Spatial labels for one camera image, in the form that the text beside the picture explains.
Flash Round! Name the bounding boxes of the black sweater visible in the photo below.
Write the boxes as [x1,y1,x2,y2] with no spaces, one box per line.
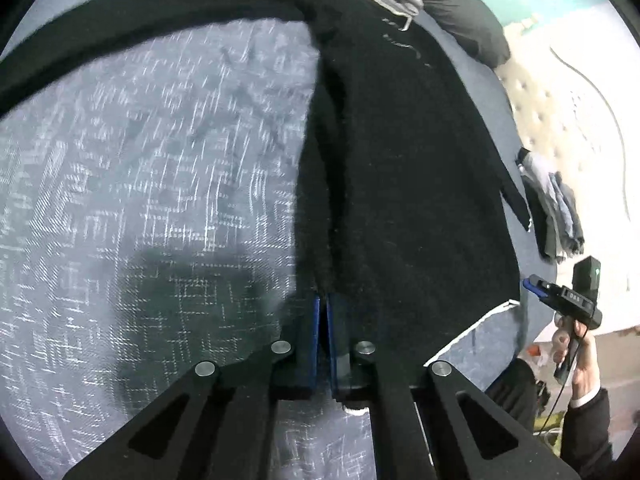
[0,0,531,416]

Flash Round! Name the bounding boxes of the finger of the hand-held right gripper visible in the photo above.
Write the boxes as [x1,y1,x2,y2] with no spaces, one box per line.
[522,274,551,299]

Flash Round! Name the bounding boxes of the person's right hand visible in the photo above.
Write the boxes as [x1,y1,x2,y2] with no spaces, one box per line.
[551,314,602,404]

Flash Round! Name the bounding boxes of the black cable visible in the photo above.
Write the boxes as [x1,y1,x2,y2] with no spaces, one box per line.
[535,377,576,433]

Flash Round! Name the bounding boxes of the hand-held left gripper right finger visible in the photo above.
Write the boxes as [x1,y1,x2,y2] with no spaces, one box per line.
[326,295,581,480]

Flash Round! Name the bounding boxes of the cream tufted headboard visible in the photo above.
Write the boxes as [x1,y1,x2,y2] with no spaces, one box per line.
[495,5,640,336]

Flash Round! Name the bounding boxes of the pile of folded clothes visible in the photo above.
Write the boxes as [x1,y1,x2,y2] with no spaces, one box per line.
[515,147,586,263]

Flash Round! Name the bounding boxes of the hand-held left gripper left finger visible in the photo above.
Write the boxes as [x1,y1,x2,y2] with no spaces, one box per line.
[62,295,321,480]

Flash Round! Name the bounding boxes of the bed with blue sheet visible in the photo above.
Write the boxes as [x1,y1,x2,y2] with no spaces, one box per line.
[0,0,556,480]

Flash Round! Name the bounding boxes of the person's leg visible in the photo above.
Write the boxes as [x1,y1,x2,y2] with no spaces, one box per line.
[485,357,538,431]

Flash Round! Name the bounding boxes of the dark grey long pillow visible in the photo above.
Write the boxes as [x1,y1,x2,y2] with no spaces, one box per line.
[415,0,511,68]

